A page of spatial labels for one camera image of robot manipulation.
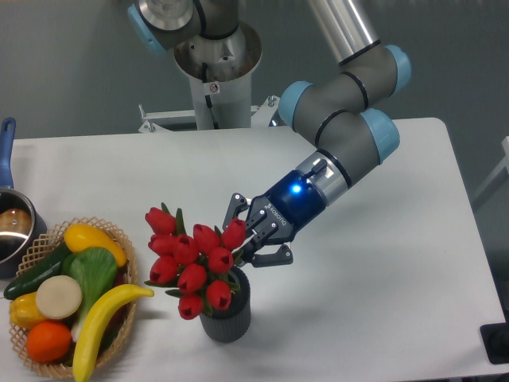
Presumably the orange toy fruit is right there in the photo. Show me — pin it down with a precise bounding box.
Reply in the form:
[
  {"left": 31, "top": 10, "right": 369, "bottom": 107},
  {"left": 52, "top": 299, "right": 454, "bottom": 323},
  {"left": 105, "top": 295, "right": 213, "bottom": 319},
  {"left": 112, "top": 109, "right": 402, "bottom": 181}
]
[{"left": 26, "top": 321, "right": 72, "bottom": 363}]

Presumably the dark grey ribbed vase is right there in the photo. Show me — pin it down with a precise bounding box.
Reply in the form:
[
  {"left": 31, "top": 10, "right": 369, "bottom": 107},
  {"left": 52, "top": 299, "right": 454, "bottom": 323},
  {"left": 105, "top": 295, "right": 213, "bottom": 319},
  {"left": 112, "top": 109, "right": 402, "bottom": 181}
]
[{"left": 199, "top": 267, "right": 251, "bottom": 343}]

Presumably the red tulip bouquet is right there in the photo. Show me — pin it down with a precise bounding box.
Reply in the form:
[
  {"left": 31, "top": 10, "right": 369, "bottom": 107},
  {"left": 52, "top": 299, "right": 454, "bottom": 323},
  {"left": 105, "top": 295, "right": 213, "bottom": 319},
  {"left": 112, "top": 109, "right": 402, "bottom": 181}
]
[{"left": 145, "top": 205, "right": 247, "bottom": 320}]

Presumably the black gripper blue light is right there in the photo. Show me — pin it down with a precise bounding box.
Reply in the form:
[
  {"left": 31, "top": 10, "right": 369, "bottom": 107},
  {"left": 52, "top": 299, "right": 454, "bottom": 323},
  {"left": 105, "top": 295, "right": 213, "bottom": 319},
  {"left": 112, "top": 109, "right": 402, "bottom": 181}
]
[{"left": 222, "top": 170, "right": 326, "bottom": 267}]

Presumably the dark green toy cucumber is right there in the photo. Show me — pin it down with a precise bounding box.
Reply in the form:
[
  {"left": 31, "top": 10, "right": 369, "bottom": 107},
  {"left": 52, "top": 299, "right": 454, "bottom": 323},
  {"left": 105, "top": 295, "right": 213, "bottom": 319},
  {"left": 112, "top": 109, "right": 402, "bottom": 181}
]
[{"left": 3, "top": 242, "right": 72, "bottom": 300}]

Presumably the yellow toy banana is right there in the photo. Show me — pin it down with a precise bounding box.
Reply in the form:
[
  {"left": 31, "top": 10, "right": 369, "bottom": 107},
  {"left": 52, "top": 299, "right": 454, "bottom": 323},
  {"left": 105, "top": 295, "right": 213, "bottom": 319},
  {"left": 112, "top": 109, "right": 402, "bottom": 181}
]
[{"left": 72, "top": 284, "right": 154, "bottom": 381}]

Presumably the white object at right edge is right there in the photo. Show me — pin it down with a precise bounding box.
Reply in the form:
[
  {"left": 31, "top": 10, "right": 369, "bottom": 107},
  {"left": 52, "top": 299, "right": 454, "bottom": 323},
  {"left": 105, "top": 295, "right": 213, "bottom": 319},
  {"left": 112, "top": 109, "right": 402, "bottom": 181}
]
[{"left": 471, "top": 136, "right": 508, "bottom": 212}]

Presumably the white metal base frame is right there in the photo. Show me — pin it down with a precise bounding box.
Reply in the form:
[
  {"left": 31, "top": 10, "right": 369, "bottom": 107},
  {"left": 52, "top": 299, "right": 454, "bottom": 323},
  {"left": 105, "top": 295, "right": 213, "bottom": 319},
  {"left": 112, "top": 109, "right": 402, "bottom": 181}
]
[{"left": 138, "top": 95, "right": 285, "bottom": 133}]

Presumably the beige round toy disc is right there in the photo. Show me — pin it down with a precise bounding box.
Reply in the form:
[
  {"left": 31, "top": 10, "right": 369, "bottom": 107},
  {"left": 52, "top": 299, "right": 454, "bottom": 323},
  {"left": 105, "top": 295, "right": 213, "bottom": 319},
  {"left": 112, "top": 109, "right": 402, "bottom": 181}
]
[{"left": 36, "top": 275, "right": 82, "bottom": 320}]

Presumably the blue handled steel saucepan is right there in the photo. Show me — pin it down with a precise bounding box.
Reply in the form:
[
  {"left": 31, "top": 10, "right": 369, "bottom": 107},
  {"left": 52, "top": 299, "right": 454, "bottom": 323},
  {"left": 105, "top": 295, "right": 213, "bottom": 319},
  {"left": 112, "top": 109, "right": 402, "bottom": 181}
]
[{"left": 1, "top": 117, "right": 47, "bottom": 279}]

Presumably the black device at table edge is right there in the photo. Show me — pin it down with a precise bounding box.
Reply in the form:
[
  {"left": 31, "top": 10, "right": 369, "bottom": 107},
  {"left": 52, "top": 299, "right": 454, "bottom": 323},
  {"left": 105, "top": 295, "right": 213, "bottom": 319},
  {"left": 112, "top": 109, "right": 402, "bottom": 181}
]
[{"left": 480, "top": 322, "right": 508, "bottom": 364}]

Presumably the green toy bok choy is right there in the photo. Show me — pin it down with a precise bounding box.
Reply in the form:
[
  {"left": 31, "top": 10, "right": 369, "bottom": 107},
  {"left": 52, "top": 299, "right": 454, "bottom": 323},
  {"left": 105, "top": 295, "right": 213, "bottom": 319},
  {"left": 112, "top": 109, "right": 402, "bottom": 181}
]
[{"left": 62, "top": 247, "right": 118, "bottom": 342}]

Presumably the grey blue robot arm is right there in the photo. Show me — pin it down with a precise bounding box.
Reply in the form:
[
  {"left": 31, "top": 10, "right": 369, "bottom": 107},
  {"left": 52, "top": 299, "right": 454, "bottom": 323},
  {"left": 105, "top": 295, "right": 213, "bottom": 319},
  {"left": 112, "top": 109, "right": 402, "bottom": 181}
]
[{"left": 127, "top": 1, "right": 411, "bottom": 267}]

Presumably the yellow toy bell pepper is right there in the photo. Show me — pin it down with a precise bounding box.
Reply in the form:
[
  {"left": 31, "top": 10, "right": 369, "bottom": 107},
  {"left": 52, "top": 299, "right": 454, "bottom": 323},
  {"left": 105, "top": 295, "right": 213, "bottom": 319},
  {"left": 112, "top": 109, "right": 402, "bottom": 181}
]
[{"left": 10, "top": 292, "right": 48, "bottom": 329}]

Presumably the woven wicker basket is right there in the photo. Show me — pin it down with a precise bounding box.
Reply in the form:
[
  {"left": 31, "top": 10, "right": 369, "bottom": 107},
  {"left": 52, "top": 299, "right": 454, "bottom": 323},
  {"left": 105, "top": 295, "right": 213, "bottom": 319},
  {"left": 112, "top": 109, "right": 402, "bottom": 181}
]
[{"left": 9, "top": 216, "right": 138, "bottom": 380}]

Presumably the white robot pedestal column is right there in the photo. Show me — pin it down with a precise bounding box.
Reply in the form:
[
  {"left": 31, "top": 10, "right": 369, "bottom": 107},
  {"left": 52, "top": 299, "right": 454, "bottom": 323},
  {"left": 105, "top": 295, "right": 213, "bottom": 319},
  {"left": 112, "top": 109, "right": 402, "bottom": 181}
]
[{"left": 174, "top": 21, "right": 262, "bottom": 130}]

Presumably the yellow toy squash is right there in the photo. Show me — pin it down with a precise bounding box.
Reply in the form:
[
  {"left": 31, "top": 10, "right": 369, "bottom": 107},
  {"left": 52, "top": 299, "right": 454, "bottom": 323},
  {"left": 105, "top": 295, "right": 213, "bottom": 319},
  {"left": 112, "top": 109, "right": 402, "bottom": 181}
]
[{"left": 64, "top": 224, "right": 127, "bottom": 267}]

